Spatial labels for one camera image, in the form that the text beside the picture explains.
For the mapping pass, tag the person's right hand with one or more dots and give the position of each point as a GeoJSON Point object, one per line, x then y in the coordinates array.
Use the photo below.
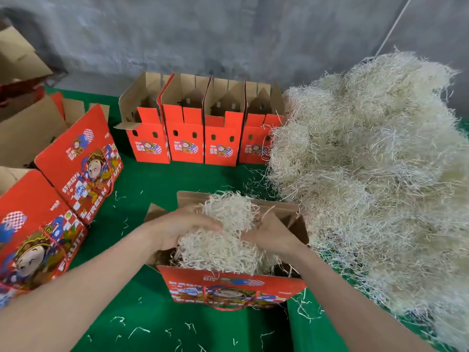
{"type": "Point", "coordinates": [272, 234]}

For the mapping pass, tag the person's left hand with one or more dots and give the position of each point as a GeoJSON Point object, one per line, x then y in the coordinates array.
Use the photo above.
{"type": "Point", "coordinates": [182, 223]}

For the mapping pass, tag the small straw filler clump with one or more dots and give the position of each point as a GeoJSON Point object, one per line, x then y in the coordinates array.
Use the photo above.
{"type": "Point", "coordinates": [220, 249]}

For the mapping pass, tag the red cardboard box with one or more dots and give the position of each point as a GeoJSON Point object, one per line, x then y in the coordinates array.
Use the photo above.
{"type": "Point", "coordinates": [222, 132]}
{"type": "Point", "coordinates": [258, 132]}
{"type": "Point", "coordinates": [146, 132]}
{"type": "Point", "coordinates": [227, 289]}
{"type": "Point", "coordinates": [183, 128]}

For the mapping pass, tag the pile of wood wool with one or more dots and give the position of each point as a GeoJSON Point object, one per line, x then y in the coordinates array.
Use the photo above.
{"type": "Point", "coordinates": [381, 172]}

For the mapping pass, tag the group of red boxes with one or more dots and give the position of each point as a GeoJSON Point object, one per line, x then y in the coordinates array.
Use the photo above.
{"type": "Point", "coordinates": [55, 187]}

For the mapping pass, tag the person's right forearm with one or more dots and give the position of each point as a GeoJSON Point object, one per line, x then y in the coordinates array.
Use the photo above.
{"type": "Point", "coordinates": [359, 308]}

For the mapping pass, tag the person's left forearm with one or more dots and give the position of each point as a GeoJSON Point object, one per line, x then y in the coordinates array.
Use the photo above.
{"type": "Point", "coordinates": [73, 297]}

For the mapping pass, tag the white pole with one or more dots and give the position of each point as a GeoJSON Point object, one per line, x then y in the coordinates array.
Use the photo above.
{"type": "Point", "coordinates": [394, 25]}

